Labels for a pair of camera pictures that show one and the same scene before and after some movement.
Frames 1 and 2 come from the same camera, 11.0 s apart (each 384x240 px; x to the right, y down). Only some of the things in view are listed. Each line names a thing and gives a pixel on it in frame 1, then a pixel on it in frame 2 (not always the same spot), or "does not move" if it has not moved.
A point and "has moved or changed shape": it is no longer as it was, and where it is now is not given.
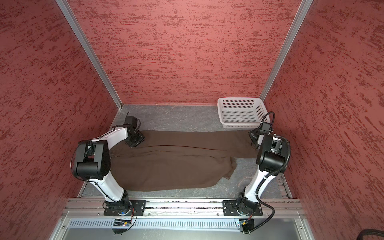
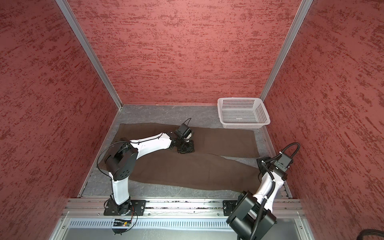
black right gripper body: x=252 y=134 to x=262 y=161
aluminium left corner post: x=82 y=36 does not move
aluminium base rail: x=177 y=207 does not move
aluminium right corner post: x=303 y=10 does not move
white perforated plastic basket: x=242 y=112 does not move
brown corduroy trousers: x=161 y=160 has moved or changed shape
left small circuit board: x=120 y=223 does not move
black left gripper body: x=133 y=140 to x=185 y=146
